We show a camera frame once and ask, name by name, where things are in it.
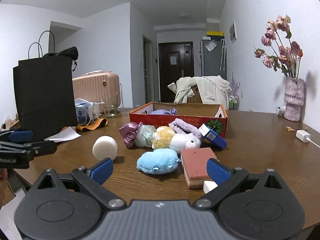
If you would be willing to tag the white foam wedge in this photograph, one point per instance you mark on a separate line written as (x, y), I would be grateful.
(209, 186)

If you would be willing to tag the dark entrance door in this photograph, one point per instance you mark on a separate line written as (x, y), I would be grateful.
(176, 60)

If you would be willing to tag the pink layered sponge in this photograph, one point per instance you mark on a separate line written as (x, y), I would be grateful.
(194, 164)

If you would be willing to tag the wall picture frame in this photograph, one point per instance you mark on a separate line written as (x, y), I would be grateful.
(232, 32)

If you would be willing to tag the dried pink roses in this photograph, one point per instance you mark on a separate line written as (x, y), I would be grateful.
(286, 54)

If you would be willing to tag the iridescent plastic bag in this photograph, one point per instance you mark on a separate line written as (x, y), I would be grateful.
(144, 136)

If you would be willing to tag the small yellow trinket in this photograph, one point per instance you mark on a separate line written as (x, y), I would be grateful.
(289, 129)

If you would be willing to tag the person's left hand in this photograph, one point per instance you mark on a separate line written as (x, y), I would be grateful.
(3, 183)

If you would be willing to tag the white foam cylinder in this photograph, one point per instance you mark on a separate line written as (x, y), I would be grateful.
(105, 147)

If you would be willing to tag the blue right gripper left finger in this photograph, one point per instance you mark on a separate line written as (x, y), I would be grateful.
(101, 171)

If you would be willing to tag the lavender textured vase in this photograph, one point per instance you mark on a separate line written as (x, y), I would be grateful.
(294, 98)

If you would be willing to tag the white charger adapter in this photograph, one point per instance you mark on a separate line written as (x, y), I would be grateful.
(303, 135)

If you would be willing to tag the pink suitcase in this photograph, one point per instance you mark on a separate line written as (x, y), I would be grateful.
(96, 86)

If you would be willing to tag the blue white package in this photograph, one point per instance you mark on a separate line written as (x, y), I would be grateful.
(84, 111)

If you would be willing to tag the white paper sheet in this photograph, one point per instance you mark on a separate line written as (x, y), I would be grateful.
(66, 134)

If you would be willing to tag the mauve satin scrunchie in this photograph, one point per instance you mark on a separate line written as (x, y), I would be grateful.
(128, 132)

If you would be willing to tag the red cardboard box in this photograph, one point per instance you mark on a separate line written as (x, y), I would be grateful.
(192, 113)

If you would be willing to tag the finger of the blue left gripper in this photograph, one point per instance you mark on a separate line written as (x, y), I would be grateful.
(16, 136)

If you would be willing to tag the glass cup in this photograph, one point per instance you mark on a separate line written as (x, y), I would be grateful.
(111, 105)

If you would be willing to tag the yellow box on refrigerator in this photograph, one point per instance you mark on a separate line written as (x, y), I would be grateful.
(214, 33)

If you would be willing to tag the black paper bag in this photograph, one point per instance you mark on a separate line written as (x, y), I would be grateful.
(44, 95)

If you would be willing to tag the white and yellow alpaca plush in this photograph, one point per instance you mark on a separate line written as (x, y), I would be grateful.
(166, 137)

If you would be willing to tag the purple cloth with scrunchie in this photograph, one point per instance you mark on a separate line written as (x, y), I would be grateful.
(171, 111)

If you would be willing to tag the brown cardboard box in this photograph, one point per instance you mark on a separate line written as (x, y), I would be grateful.
(194, 95)

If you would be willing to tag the cream jacket on box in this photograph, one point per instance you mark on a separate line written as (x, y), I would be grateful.
(212, 89)

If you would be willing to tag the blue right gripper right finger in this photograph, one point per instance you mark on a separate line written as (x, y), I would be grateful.
(218, 172)

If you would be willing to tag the blue plush toy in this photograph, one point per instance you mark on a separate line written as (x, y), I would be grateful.
(159, 161)

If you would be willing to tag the grey refrigerator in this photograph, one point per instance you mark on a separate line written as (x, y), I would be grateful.
(213, 56)

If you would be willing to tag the blue tissue pack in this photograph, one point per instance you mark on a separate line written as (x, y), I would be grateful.
(214, 138)

